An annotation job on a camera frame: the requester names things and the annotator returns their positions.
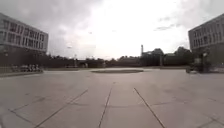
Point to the round low planting bed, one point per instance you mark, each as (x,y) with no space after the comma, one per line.
(116,71)

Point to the row of dark trees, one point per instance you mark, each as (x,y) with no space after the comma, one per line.
(126,61)

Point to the grey paved plaza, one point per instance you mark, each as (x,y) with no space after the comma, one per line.
(113,100)

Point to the dark building with chimney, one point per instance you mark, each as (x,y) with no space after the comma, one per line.
(153,55)

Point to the row of parked bicycles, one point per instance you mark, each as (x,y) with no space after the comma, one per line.
(26,68)

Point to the long grey building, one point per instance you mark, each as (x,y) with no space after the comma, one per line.
(210,33)
(23,36)

